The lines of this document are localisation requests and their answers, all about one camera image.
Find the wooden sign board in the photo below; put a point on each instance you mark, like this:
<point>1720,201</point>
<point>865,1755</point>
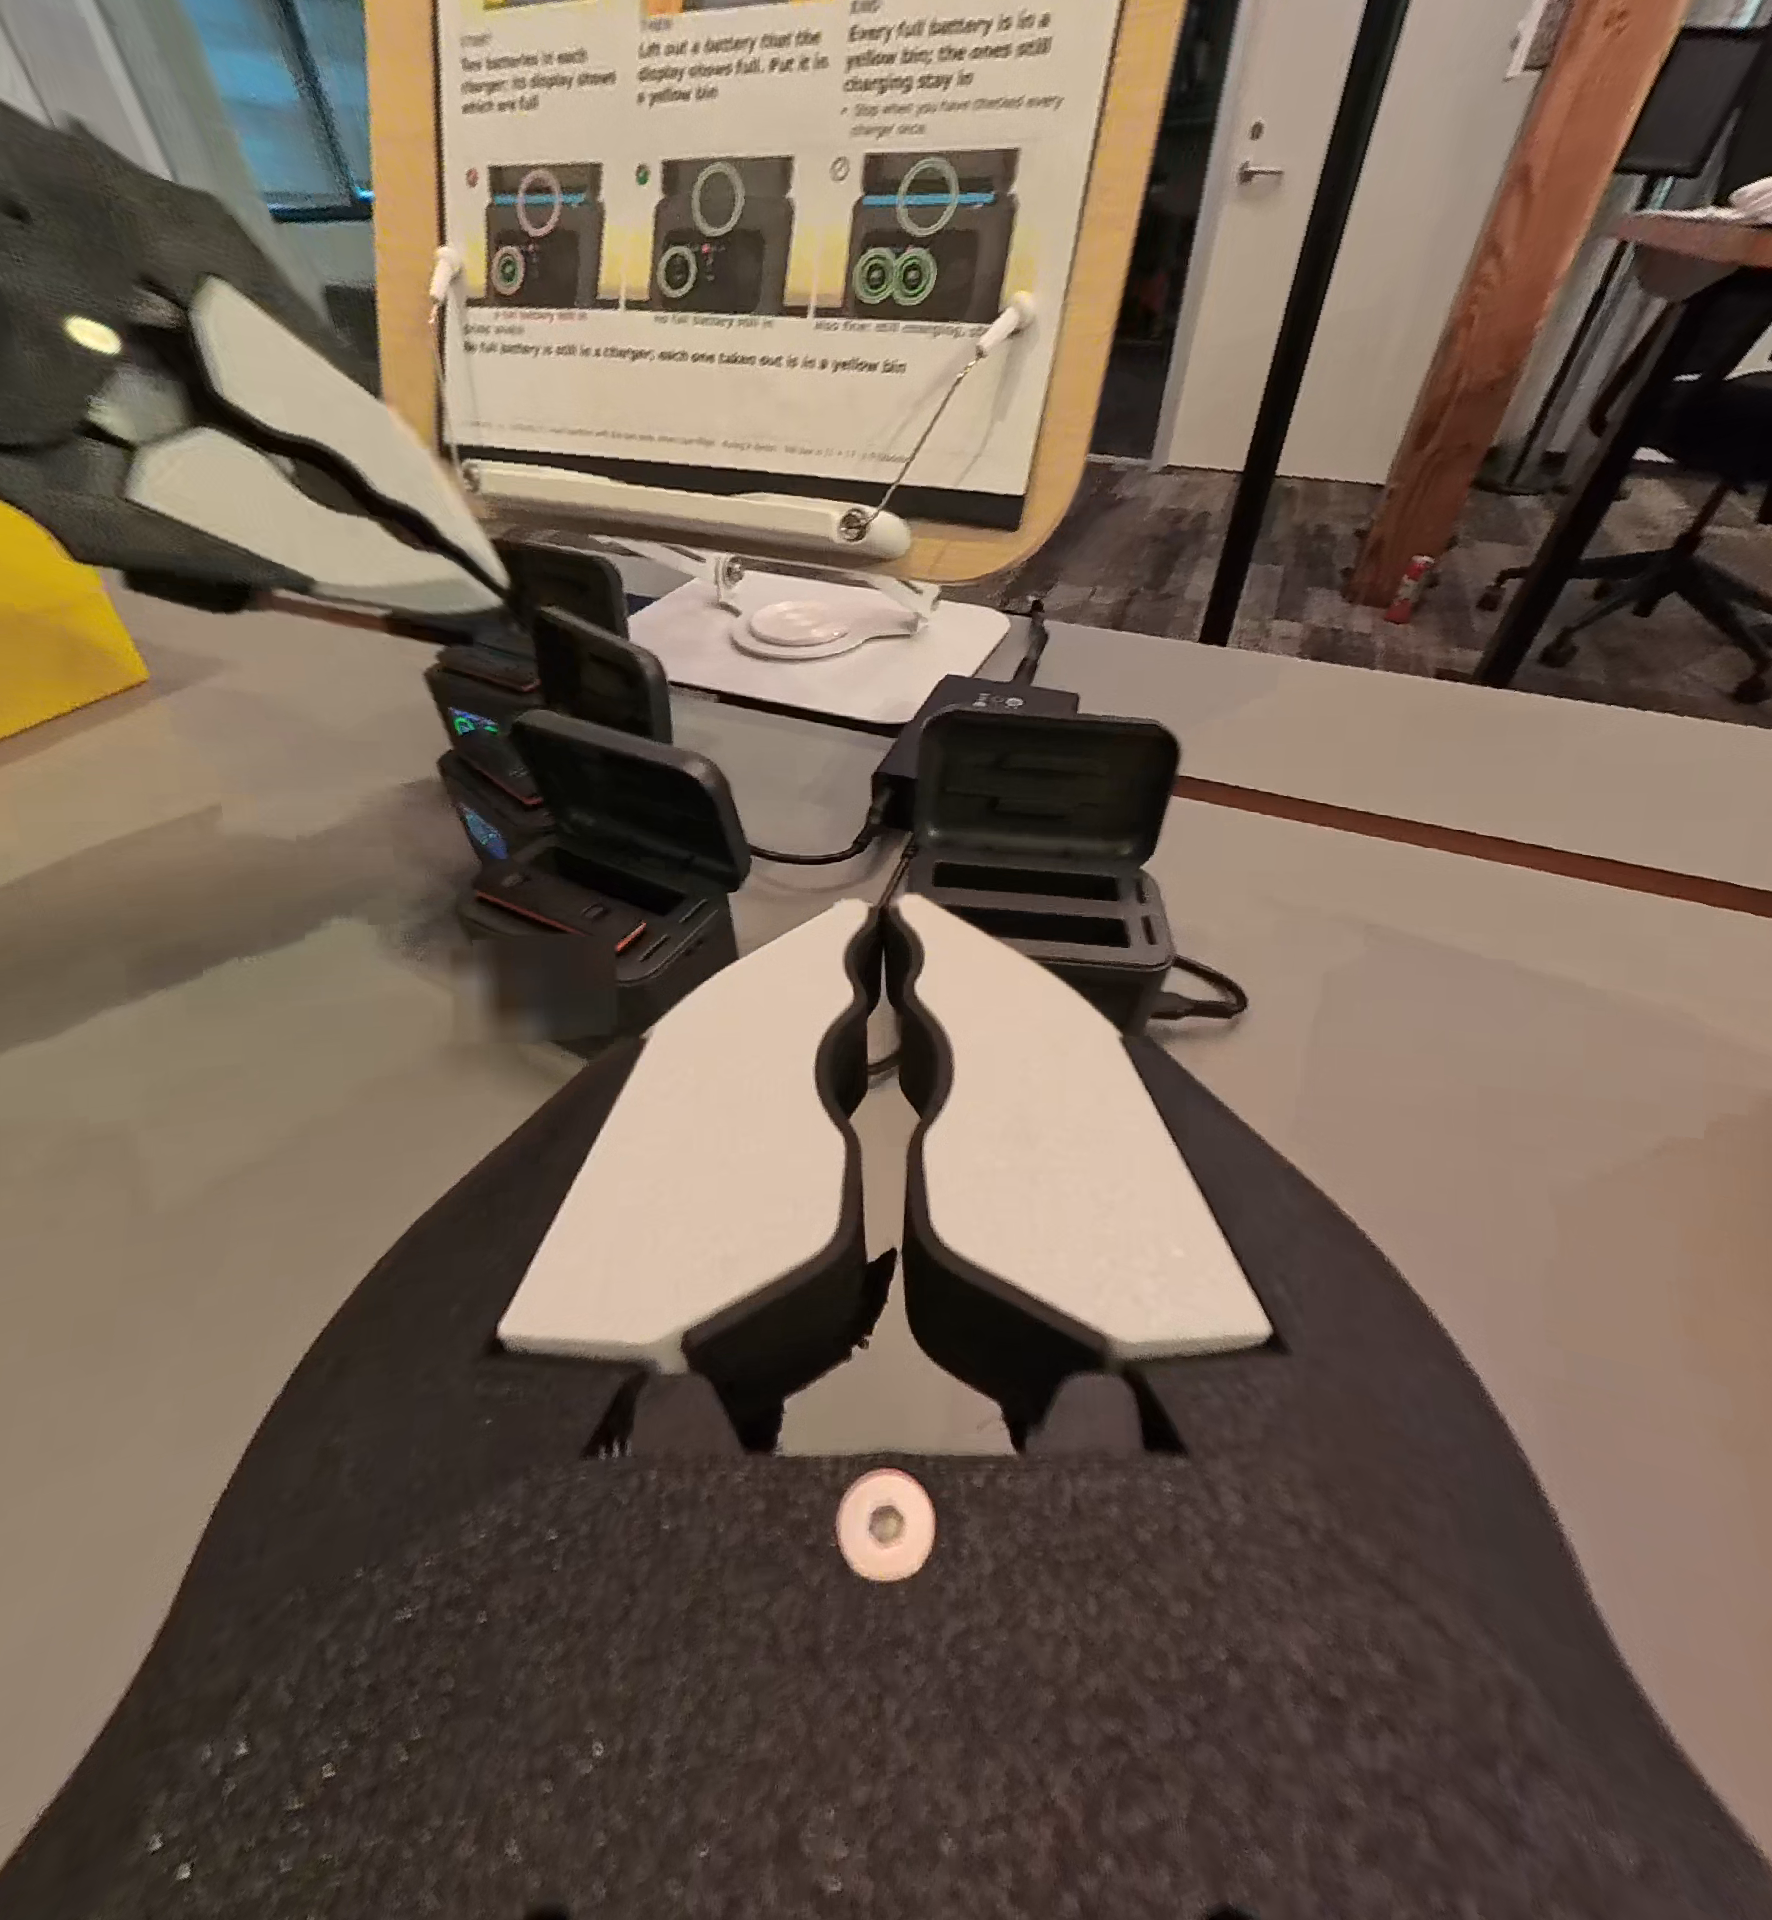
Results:
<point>1127,301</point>

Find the wooden pillar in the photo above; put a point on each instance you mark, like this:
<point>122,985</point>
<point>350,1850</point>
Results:
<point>1517,301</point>

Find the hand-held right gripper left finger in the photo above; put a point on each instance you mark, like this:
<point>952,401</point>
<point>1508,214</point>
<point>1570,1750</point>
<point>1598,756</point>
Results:
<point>706,1172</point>

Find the instruction board on stand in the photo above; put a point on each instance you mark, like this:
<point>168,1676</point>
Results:
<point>766,331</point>

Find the yellow plastic bin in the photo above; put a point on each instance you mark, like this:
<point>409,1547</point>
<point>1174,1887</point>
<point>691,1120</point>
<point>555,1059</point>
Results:
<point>16,644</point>

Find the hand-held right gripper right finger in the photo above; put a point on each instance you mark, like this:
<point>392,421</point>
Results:
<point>1083,1172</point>

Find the black battery charger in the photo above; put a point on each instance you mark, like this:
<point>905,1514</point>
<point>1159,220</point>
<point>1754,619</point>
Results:
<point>647,796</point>
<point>1043,786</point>
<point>603,684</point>
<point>563,585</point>

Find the white stand base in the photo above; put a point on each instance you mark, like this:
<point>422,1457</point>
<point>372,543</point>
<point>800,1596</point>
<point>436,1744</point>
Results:
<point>827,644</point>

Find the black metal stand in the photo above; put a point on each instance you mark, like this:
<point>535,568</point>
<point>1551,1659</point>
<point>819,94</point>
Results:
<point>1301,331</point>

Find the red-edged black battery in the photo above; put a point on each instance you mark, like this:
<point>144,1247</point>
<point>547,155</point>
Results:
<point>610,937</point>

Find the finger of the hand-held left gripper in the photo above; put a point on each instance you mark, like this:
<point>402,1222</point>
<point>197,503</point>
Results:
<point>332,407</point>
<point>257,510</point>

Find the black usb hub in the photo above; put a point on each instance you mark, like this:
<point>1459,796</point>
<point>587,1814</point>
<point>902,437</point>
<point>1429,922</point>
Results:
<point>932,734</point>

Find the black office chair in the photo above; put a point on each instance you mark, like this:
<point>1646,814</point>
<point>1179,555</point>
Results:
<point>1742,452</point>

